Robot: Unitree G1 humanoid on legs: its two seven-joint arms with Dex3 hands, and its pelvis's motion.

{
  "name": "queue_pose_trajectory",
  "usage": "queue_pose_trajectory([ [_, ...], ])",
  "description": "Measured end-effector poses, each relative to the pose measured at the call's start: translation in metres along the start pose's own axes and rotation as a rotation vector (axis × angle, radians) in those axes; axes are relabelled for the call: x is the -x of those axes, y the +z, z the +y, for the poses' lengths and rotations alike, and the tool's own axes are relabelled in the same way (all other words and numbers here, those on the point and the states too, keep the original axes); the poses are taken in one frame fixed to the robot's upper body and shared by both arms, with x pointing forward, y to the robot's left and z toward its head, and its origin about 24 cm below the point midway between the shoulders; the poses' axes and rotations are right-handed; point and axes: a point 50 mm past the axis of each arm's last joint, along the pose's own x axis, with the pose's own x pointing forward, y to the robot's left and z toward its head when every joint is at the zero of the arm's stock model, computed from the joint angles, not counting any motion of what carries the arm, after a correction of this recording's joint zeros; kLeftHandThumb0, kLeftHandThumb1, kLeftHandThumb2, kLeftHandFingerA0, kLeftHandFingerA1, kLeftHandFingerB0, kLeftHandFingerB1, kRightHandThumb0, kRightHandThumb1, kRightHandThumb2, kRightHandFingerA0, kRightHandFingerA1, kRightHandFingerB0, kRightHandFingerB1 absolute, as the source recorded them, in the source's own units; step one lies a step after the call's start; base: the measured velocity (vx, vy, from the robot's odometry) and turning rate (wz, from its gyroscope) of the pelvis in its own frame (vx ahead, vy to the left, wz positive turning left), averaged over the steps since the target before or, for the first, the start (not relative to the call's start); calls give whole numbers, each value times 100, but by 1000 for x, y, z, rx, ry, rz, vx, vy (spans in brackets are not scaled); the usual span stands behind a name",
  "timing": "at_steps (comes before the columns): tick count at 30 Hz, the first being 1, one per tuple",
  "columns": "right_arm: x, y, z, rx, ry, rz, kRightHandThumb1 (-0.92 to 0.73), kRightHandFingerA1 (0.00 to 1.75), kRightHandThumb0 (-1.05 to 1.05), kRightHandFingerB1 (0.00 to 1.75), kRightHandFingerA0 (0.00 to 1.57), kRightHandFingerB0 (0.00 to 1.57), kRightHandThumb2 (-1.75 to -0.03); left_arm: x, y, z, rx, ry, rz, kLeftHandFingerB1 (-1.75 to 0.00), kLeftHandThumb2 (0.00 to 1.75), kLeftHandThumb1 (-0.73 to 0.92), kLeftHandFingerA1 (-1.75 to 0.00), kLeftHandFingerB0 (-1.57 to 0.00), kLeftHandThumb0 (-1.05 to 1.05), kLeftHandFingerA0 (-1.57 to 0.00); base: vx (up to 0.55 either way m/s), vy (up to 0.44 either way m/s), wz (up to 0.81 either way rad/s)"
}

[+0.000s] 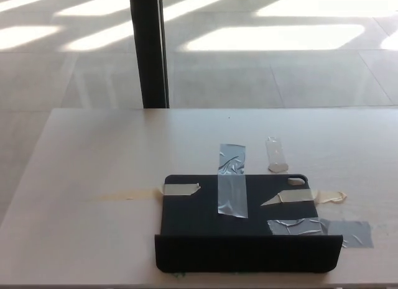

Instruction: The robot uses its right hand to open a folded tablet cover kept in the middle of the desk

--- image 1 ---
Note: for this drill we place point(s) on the wide crumpled grey tape strip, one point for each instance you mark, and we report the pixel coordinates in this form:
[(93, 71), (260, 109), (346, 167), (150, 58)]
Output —
[(314, 228)]

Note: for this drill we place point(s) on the black folding tablet cover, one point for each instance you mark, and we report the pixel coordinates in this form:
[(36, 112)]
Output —
[(192, 220)]

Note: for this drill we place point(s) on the long beige masking tape strip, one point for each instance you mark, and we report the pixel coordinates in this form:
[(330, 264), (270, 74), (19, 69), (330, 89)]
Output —
[(149, 194)]

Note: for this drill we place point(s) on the black window frame post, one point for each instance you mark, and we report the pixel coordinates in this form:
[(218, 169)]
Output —
[(149, 49)]

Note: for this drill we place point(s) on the long grey duct tape strip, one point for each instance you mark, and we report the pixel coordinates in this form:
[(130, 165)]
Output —
[(232, 183)]

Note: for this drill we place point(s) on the short beige masking tape strip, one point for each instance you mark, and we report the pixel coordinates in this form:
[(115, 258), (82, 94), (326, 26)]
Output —
[(308, 196)]

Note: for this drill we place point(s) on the clear tape strip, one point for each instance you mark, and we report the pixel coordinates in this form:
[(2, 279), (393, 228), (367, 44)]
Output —
[(275, 155)]

